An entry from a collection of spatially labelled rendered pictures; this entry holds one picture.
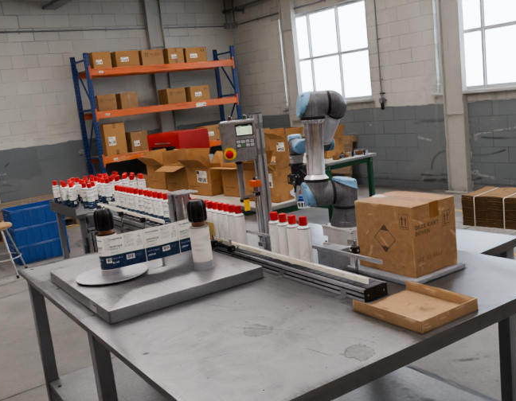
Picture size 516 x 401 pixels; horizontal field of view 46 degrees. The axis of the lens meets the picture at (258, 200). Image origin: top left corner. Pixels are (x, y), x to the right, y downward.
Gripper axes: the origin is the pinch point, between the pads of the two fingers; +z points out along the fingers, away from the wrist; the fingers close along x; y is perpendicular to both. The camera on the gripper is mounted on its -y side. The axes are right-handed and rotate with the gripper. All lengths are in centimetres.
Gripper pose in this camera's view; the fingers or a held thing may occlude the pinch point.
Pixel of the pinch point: (302, 199)
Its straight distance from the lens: 331.2
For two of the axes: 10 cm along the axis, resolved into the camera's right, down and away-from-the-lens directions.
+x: -7.9, 1.9, -5.9
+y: -6.1, -0.7, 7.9
